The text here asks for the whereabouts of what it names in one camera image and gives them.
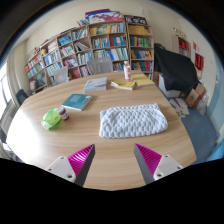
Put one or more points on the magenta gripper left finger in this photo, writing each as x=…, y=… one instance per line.
x=75, y=167

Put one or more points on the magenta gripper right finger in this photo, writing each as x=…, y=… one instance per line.
x=154, y=166

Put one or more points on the white textured towel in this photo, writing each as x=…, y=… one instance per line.
x=132, y=121

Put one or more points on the green plastic bag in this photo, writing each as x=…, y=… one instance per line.
x=51, y=118

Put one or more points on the small dark jar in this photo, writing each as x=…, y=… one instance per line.
x=63, y=113

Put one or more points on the teal book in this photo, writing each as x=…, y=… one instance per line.
x=77, y=101

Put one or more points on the white storage box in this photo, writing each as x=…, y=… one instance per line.
x=170, y=93

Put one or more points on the yellow book near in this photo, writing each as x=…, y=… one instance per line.
x=123, y=84

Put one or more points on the yellow book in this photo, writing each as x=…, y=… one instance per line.
x=123, y=84
x=142, y=80

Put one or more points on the cardboard box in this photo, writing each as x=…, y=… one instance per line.
x=195, y=96

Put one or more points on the grey book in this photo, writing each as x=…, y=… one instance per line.
x=96, y=84

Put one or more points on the yellow book far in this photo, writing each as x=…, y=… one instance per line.
x=142, y=80

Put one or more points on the dark blue chair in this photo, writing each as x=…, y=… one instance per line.
x=21, y=96

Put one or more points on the grey chair left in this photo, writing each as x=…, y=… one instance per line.
x=61, y=75

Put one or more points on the black cloth cover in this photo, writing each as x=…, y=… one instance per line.
x=178, y=70

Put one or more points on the white plastic bottle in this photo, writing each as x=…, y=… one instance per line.
x=127, y=71

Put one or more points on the grey mesh chair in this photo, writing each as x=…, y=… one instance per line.
x=100, y=65

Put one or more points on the wooden bookshelf left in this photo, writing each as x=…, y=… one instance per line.
x=41, y=64

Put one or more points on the wooden bookshelf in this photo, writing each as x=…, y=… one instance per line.
x=77, y=46
x=141, y=48
x=41, y=64

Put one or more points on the red hanging banner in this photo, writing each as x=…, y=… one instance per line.
x=199, y=62

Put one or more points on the wooden bookshelf centre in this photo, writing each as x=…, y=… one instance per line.
x=77, y=46

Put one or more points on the wooden bookshelf right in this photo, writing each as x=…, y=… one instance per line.
x=141, y=48

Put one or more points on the small wall cabinet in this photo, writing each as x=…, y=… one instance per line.
x=181, y=46

